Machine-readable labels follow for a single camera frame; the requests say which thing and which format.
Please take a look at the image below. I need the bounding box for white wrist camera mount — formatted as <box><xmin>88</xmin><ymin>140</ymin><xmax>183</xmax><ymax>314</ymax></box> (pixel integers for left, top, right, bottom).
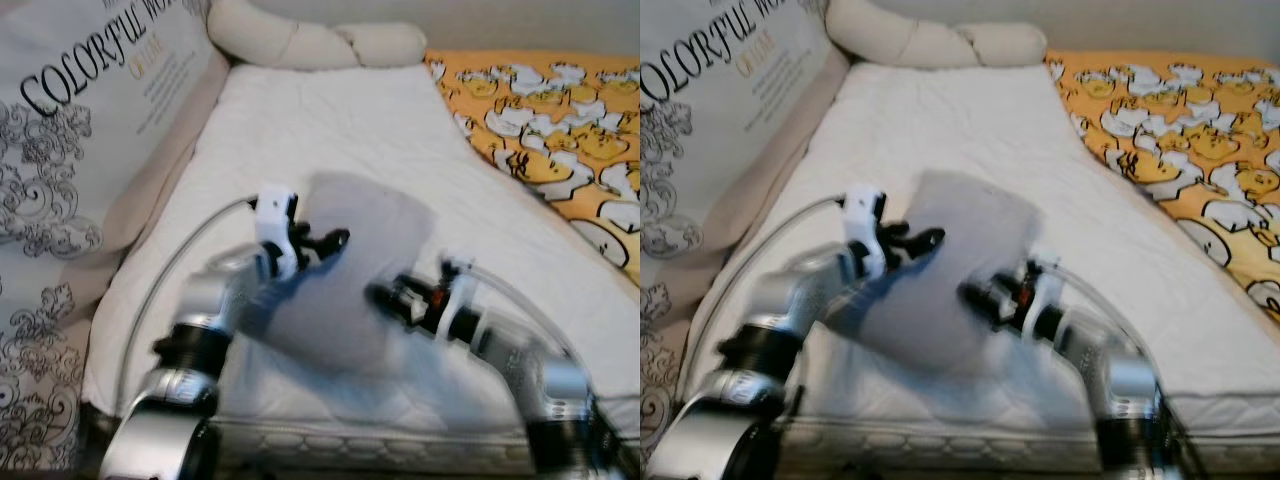
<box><xmin>432</xmin><ymin>256</ymin><xmax>483</xmax><ymax>343</ymax></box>
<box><xmin>842</xmin><ymin>185</ymin><xmax>889</xmax><ymax>276</ymax></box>
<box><xmin>252</xmin><ymin>185</ymin><xmax>301</xmax><ymax>279</ymax></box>
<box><xmin>1018</xmin><ymin>256</ymin><xmax>1066</xmax><ymax>343</ymax></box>

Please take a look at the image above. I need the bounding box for printed grey headboard cushion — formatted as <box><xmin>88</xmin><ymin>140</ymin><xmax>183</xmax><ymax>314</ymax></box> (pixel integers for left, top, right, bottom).
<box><xmin>640</xmin><ymin>0</ymin><xmax>846</xmax><ymax>441</ymax></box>
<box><xmin>0</xmin><ymin>0</ymin><xmax>226</xmax><ymax>471</ymax></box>

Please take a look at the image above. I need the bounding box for yellow cartoon print blanket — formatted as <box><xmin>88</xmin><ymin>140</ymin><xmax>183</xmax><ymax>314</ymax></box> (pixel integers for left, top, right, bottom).
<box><xmin>1045</xmin><ymin>50</ymin><xmax>1280</xmax><ymax>323</ymax></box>
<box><xmin>425</xmin><ymin>50</ymin><xmax>641</xmax><ymax>286</ymax></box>

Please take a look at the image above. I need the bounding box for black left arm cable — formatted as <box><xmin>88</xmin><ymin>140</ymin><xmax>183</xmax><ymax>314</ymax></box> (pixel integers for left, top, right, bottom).
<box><xmin>685</xmin><ymin>193</ymin><xmax>849</xmax><ymax>401</ymax></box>
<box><xmin>112</xmin><ymin>195</ymin><xmax>259</xmax><ymax>411</ymax></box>

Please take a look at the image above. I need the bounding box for beige bolster pillow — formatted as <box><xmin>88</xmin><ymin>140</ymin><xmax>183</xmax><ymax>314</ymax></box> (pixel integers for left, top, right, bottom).
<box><xmin>826</xmin><ymin>0</ymin><xmax>1049</xmax><ymax>69</ymax></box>
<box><xmin>207</xmin><ymin>0</ymin><xmax>429</xmax><ymax>71</ymax></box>

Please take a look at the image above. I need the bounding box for white quilted mattress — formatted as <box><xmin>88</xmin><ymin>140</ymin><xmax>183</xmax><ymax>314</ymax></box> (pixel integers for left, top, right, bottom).
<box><xmin>690</xmin><ymin>62</ymin><xmax>1280</xmax><ymax>476</ymax></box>
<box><xmin>80</xmin><ymin>62</ymin><xmax>641</xmax><ymax>476</ymax></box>

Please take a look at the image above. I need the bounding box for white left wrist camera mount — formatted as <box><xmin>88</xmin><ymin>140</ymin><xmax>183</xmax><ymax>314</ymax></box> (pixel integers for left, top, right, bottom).
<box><xmin>252</xmin><ymin>185</ymin><xmax>301</xmax><ymax>279</ymax></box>
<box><xmin>842</xmin><ymin>185</ymin><xmax>889</xmax><ymax>276</ymax></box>

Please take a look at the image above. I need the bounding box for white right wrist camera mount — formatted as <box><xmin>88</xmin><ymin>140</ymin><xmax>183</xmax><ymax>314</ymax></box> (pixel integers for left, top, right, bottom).
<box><xmin>432</xmin><ymin>256</ymin><xmax>483</xmax><ymax>343</ymax></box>
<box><xmin>1018</xmin><ymin>256</ymin><xmax>1066</xmax><ymax>343</ymax></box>

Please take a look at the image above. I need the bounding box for grey pillow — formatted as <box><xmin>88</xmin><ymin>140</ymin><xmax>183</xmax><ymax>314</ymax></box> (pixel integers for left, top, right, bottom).
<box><xmin>835</xmin><ymin>168</ymin><xmax>1046</xmax><ymax>373</ymax></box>
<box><xmin>240</xmin><ymin>170</ymin><xmax>438</xmax><ymax>376</ymax></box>

